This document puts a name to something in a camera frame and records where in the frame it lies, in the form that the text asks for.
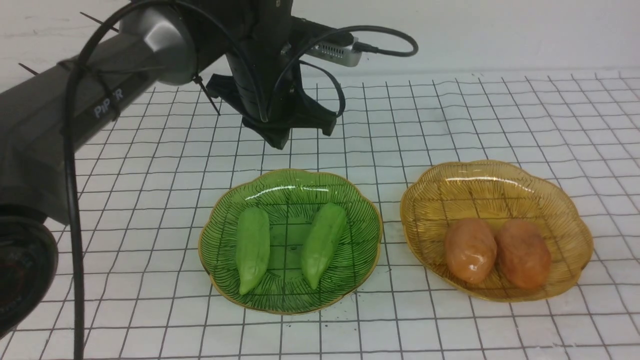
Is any green gourd vegetable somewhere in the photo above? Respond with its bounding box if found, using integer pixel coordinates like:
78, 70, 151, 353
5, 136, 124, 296
236, 207, 271, 296
301, 203, 347, 290

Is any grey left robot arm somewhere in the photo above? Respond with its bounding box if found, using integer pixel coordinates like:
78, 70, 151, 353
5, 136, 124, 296
1, 0, 341, 337

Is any orange potato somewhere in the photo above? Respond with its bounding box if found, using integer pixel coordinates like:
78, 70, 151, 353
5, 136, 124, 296
495, 218, 552, 290
444, 218, 498, 285

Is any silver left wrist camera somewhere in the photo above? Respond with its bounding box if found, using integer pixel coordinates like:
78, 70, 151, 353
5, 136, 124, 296
280, 40, 364, 68

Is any green glass plate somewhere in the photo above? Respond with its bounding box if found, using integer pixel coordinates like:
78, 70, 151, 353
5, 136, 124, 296
198, 169, 383, 315

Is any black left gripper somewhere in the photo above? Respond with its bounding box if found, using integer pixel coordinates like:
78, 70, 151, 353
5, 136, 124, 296
206, 0, 338, 150

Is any black camera cable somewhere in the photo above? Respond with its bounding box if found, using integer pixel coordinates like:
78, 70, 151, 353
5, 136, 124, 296
62, 0, 420, 360

